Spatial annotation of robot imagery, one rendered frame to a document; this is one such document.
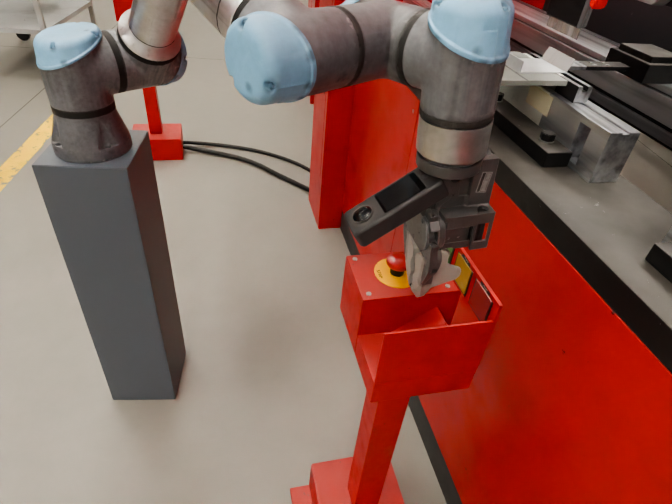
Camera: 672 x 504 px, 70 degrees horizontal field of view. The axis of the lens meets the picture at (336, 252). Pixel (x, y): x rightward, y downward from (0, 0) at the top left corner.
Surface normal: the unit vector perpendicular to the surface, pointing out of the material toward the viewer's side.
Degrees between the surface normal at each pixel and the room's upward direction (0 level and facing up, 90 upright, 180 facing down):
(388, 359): 90
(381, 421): 90
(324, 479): 0
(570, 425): 90
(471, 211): 5
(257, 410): 0
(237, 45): 90
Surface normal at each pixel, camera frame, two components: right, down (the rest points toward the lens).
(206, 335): 0.08, -0.78
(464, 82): -0.24, 0.62
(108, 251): 0.07, 0.62
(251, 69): -0.73, 0.38
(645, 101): -0.97, 0.07
